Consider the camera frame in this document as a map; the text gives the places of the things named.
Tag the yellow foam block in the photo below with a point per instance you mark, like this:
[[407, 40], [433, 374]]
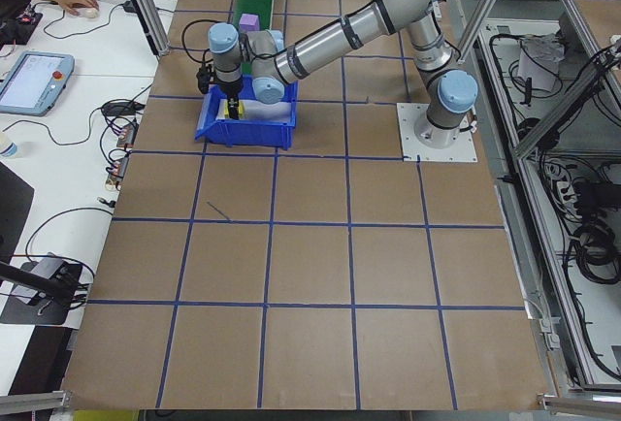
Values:
[[225, 110]]

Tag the purple foam block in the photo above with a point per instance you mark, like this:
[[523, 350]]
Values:
[[249, 22]]

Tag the person hand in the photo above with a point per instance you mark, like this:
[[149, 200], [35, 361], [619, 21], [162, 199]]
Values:
[[77, 3]]

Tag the blue plastic storage bin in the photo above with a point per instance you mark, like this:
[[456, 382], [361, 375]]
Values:
[[252, 136]]

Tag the white foam pad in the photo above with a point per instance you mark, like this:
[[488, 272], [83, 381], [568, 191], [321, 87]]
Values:
[[271, 110]]

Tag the small circuit board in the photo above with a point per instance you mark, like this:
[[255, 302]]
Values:
[[128, 136], [119, 171]]

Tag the black power adapter brick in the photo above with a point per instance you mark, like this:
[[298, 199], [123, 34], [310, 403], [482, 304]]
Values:
[[119, 108], [131, 6]]

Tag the white computer mouse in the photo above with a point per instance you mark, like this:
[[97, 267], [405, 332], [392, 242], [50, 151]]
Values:
[[91, 13]]

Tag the blue teach pendant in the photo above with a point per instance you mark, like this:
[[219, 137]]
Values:
[[29, 81]]

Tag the white paper cup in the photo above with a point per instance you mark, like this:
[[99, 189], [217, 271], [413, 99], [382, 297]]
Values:
[[9, 147]]

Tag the black monitor panel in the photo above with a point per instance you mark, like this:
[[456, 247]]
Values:
[[12, 207]]

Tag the white paper bag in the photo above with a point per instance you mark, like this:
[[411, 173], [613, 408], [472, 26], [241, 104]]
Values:
[[538, 67]]

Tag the white power strip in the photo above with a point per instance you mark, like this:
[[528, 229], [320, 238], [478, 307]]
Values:
[[563, 188]]

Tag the aluminium corner bar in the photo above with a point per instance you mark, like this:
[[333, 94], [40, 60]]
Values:
[[34, 404], [582, 409]]

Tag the black power adapter box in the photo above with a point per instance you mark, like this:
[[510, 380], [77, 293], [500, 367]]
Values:
[[594, 195]]

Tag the aluminium upright post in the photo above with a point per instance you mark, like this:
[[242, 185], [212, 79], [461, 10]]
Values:
[[485, 9], [145, 9]]

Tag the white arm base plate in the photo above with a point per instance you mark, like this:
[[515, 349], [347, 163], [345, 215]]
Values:
[[461, 149]]

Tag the black camera stand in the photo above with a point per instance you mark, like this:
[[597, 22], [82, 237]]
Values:
[[29, 312]]

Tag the V-shaped metal bar frame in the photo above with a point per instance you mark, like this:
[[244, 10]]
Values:
[[558, 113]]

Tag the grey metal bracket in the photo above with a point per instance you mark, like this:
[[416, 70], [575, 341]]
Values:
[[550, 338]]

